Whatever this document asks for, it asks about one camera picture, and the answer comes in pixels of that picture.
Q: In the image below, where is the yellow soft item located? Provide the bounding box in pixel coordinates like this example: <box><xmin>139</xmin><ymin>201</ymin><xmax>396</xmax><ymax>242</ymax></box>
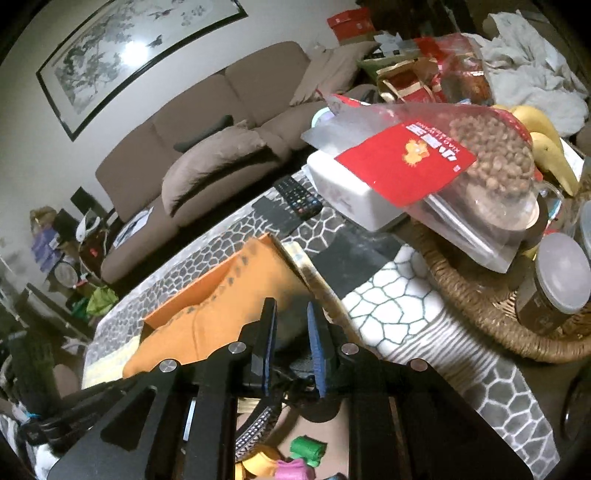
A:
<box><xmin>235</xmin><ymin>452</ymin><xmax>282</xmax><ymax>480</ymax></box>

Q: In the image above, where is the flat brown pillow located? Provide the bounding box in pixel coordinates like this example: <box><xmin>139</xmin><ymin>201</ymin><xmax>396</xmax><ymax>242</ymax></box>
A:
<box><xmin>288</xmin><ymin>41</ymin><xmax>384</xmax><ymax>107</ymax></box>

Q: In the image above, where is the studded black strap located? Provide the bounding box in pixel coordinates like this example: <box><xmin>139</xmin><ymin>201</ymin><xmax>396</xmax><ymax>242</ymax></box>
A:
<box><xmin>235</xmin><ymin>401</ymin><xmax>280</xmax><ymax>462</ymax></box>

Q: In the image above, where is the clear nut bag red label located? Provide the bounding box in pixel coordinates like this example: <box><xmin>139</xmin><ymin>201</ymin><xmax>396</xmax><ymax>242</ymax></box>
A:
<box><xmin>300</xmin><ymin>99</ymin><xmax>541</xmax><ymax>273</ymax></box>

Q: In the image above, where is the jar with grey lid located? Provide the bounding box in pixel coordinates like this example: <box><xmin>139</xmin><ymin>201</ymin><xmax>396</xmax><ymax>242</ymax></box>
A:
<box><xmin>515</xmin><ymin>233</ymin><xmax>591</xmax><ymax>330</ymax></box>

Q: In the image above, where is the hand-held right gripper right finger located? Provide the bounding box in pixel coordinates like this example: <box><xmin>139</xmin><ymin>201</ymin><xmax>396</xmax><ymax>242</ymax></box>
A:
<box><xmin>307</xmin><ymin>300</ymin><xmax>522</xmax><ymax>480</ymax></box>

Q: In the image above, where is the black object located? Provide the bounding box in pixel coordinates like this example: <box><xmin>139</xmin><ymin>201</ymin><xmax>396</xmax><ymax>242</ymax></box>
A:
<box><xmin>277</xmin><ymin>355</ymin><xmax>347</xmax><ymax>423</ymax></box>

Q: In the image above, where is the white crumpled cloth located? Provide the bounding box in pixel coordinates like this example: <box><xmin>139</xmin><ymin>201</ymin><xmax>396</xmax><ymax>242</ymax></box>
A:
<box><xmin>480</xmin><ymin>11</ymin><xmax>589</xmax><ymax>137</ymax></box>

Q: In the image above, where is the brown sofa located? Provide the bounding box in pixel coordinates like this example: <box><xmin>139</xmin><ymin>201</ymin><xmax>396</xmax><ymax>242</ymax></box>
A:
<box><xmin>95</xmin><ymin>41</ymin><xmax>384</xmax><ymax>284</ymax></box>

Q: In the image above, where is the pink ribbed roll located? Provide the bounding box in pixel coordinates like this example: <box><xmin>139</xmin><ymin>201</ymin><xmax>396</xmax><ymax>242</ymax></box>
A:
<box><xmin>276</xmin><ymin>458</ymin><xmax>317</xmax><ymax>480</ymax></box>

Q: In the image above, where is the cluttered side shelf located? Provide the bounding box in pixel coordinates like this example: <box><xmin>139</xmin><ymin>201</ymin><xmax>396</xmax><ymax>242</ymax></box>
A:
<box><xmin>28</xmin><ymin>187</ymin><xmax>116</xmax><ymax>296</ymax></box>

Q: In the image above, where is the orange cardboard box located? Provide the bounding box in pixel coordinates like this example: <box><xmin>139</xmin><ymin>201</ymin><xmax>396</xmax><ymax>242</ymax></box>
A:
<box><xmin>122</xmin><ymin>233</ymin><xmax>356</xmax><ymax>379</ymax></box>

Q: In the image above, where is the black remote control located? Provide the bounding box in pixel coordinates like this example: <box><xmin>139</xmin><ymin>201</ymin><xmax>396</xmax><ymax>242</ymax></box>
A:
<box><xmin>272</xmin><ymin>175</ymin><xmax>324</xmax><ymax>221</ymax></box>

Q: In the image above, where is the paper sheet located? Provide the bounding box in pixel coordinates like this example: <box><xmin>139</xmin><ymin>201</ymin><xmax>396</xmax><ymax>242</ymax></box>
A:
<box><xmin>113</xmin><ymin>208</ymin><xmax>155</xmax><ymax>247</ymax></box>

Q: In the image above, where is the green bag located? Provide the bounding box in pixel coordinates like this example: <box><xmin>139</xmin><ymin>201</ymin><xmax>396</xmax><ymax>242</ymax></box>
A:
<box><xmin>85</xmin><ymin>286</ymin><xmax>118</xmax><ymax>317</ymax></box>

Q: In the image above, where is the white foam box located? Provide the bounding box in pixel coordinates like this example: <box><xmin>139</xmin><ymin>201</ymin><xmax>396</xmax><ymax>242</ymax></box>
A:
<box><xmin>307</xmin><ymin>150</ymin><xmax>416</xmax><ymax>232</ymax></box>

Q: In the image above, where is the large brown pillow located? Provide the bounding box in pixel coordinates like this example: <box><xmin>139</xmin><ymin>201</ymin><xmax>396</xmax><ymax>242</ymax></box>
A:
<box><xmin>161</xmin><ymin>124</ymin><xmax>269</xmax><ymax>227</ymax></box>

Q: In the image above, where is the lavender round device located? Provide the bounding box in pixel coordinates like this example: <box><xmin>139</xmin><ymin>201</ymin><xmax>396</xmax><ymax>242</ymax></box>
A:
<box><xmin>311</xmin><ymin>106</ymin><xmax>340</xmax><ymax>130</ymax></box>

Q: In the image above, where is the green ribbed roll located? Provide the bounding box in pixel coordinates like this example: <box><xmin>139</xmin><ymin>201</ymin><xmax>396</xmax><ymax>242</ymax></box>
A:
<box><xmin>290</xmin><ymin>436</ymin><xmax>328</xmax><ymax>468</ymax></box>

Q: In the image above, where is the framed ink painting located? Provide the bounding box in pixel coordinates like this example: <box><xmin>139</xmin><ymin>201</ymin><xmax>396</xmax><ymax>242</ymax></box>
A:
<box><xmin>36</xmin><ymin>0</ymin><xmax>245</xmax><ymax>141</ymax></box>

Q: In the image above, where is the red gift box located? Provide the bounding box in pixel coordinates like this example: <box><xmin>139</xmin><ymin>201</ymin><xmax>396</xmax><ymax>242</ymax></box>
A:
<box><xmin>327</xmin><ymin>8</ymin><xmax>377</xmax><ymax>44</ymax></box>

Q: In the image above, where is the banana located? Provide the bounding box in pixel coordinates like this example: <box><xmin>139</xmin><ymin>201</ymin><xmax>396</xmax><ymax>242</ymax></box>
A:
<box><xmin>529</xmin><ymin>133</ymin><xmax>580</xmax><ymax>197</ymax></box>
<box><xmin>508</xmin><ymin>105</ymin><xmax>566</xmax><ymax>151</ymax></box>

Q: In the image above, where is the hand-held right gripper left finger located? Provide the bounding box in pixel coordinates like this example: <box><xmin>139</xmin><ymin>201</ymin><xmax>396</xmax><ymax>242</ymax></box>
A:
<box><xmin>46</xmin><ymin>298</ymin><xmax>280</xmax><ymax>480</ymax></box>

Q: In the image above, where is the wicker basket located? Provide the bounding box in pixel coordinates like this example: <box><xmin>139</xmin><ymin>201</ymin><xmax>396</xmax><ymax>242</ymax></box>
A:
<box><xmin>406</xmin><ymin>222</ymin><xmax>591</xmax><ymax>365</ymax></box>

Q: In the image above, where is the red plastic bag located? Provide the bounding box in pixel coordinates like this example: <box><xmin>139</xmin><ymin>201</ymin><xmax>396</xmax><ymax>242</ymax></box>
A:
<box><xmin>416</xmin><ymin>33</ymin><xmax>492</xmax><ymax>107</ymax></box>

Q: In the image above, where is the gold and red gift bag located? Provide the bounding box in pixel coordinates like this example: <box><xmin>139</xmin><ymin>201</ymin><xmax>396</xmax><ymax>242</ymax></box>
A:
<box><xmin>376</xmin><ymin>58</ymin><xmax>446</xmax><ymax>104</ymax></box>

